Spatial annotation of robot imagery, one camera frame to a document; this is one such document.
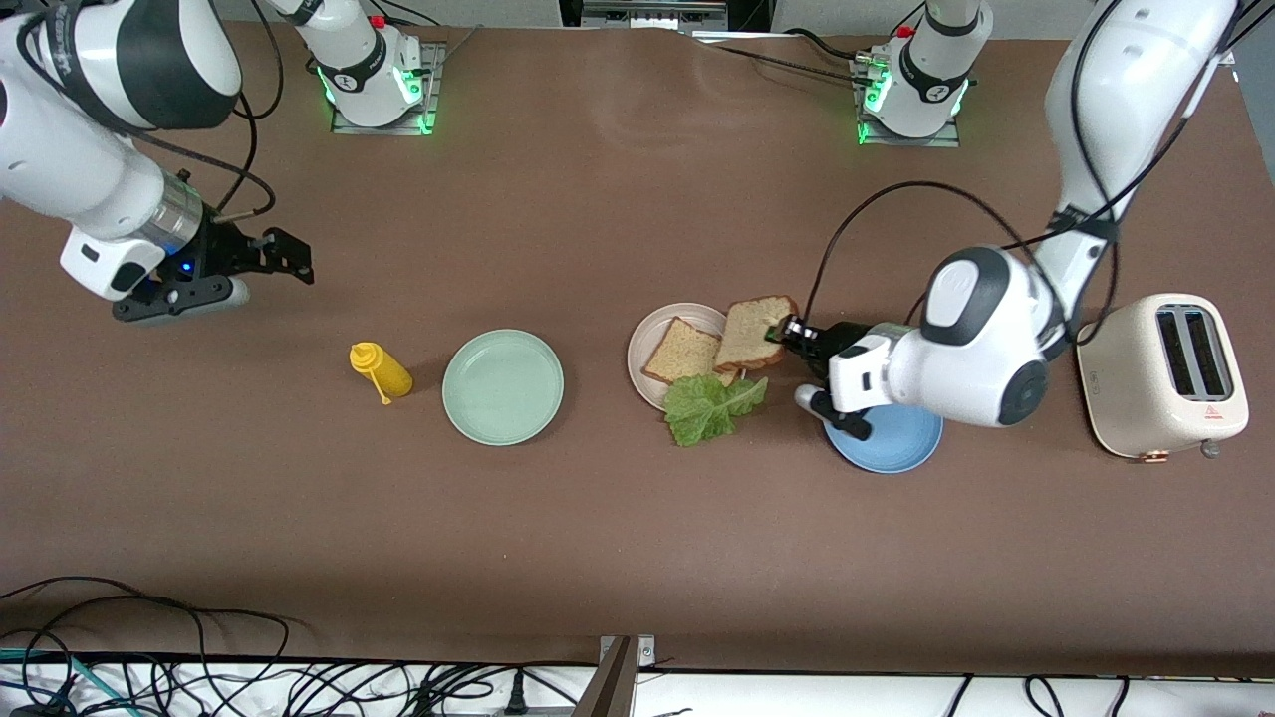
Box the brown bread slice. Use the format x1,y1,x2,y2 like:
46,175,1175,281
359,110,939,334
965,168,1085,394
640,316,725,386
713,295,801,375

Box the green lettuce leaf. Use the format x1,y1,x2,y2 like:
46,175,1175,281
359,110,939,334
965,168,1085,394
661,373,770,448

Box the yellow mustard squeeze bottle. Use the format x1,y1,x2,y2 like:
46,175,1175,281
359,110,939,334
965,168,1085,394
349,342,414,406

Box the beige plate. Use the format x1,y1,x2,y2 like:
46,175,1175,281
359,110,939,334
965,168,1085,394
627,302,748,412

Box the blue plate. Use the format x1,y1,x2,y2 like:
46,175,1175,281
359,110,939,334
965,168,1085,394
823,400,945,475

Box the mint green plate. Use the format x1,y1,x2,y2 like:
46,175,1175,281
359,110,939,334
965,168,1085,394
441,329,566,447

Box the white toaster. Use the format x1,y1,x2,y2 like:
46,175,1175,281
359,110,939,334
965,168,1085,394
1075,292,1251,462

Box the black equipment rack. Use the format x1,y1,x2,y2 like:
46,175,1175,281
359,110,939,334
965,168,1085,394
558,0,773,36

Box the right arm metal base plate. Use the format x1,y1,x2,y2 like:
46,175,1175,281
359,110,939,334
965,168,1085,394
331,40,441,136

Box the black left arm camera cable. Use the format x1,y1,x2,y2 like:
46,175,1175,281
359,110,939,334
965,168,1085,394
802,179,1127,325

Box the black right arm loop cable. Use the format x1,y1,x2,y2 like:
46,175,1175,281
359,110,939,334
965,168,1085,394
214,0,285,212

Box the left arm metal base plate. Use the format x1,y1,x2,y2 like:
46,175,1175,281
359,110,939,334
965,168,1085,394
855,55,963,148

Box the black cable on tabletop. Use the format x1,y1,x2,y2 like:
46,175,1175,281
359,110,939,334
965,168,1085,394
687,28,883,93

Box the long looping black cable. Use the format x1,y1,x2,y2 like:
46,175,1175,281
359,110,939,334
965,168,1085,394
0,576,295,688

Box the aluminium profile post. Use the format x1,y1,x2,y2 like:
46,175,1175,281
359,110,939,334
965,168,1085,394
573,635,658,717

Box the tangled black cables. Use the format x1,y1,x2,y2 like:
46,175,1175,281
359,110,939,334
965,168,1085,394
0,652,599,717

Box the teal cable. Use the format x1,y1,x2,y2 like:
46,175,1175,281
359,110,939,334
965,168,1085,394
0,647,140,717

